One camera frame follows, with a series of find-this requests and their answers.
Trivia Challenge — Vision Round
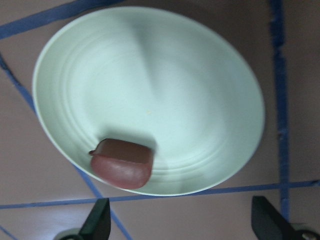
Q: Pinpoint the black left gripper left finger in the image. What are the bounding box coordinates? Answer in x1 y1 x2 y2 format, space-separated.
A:
78 198 111 240

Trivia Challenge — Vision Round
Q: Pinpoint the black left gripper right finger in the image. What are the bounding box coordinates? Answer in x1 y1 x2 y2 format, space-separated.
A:
251 196 295 240

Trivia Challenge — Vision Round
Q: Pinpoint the brown bun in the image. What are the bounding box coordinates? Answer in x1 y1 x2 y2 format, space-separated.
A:
88 138 154 190

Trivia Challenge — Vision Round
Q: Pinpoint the pale green plate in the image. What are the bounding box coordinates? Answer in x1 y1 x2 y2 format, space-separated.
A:
32 6 265 196

